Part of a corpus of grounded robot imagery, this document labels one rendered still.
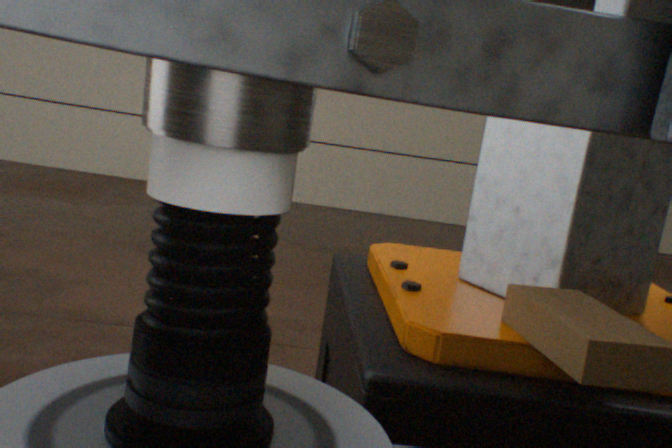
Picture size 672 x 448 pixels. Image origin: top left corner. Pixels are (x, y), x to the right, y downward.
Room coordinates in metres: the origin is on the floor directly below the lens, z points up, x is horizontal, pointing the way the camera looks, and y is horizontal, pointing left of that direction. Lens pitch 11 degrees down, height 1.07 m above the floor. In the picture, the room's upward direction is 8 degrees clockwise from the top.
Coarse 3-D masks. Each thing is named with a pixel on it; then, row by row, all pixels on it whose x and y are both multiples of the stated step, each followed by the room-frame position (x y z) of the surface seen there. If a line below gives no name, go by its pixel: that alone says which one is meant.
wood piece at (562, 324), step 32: (512, 288) 0.99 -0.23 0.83; (544, 288) 1.01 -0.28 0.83; (512, 320) 0.97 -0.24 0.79; (544, 320) 0.90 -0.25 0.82; (576, 320) 0.88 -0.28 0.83; (608, 320) 0.90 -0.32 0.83; (544, 352) 0.89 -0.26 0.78; (576, 352) 0.83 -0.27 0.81; (608, 352) 0.82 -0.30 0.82; (640, 352) 0.82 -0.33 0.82; (608, 384) 0.82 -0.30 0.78; (640, 384) 0.83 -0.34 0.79
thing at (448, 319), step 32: (384, 256) 1.28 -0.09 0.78; (416, 256) 1.31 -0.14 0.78; (448, 256) 1.35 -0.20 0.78; (384, 288) 1.14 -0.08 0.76; (416, 288) 1.08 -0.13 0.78; (448, 288) 1.13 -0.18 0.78; (480, 288) 1.16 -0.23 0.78; (416, 320) 0.95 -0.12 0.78; (448, 320) 0.97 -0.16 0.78; (480, 320) 0.99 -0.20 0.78; (640, 320) 1.12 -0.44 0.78; (416, 352) 0.93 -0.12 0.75; (448, 352) 0.91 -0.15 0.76; (480, 352) 0.92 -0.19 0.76; (512, 352) 0.92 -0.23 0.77
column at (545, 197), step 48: (528, 144) 1.12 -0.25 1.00; (576, 144) 1.06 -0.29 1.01; (624, 144) 1.08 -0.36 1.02; (480, 192) 1.18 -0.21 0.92; (528, 192) 1.11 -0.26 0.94; (576, 192) 1.05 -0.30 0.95; (624, 192) 1.09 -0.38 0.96; (480, 240) 1.17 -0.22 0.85; (528, 240) 1.10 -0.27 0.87; (576, 240) 1.05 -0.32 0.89; (624, 240) 1.11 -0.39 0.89; (576, 288) 1.06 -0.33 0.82; (624, 288) 1.12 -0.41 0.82
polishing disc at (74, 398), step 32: (32, 384) 0.42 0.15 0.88; (64, 384) 0.42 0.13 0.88; (96, 384) 0.43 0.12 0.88; (288, 384) 0.46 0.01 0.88; (320, 384) 0.47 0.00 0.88; (0, 416) 0.38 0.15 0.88; (32, 416) 0.38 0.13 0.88; (64, 416) 0.39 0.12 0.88; (96, 416) 0.39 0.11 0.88; (288, 416) 0.42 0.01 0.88; (320, 416) 0.42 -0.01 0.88; (352, 416) 0.43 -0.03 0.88
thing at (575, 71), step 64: (0, 0) 0.30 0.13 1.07; (64, 0) 0.31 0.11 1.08; (128, 0) 0.32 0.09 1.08; (192, 0) 0.32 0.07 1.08; (256, 0) 0.33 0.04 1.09; (320, 0) 0.34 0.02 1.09; (384, 0) 0.34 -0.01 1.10; (448, 0) 0.35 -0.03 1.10; (512, 0) 0.36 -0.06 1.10; (192, 64) 0.32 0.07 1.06; (256, 64) 0.33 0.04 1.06; (320, 64) 0.34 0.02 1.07; (384, 64) 0.33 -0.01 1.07; (448, 64) 0.35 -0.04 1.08; (512, 64) 0.36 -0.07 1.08; (576, 64) 0.37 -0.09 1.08; (640, 64) 0.38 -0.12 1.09; (576, 128) 0.37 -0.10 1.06; (640, 128) 0.38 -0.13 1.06
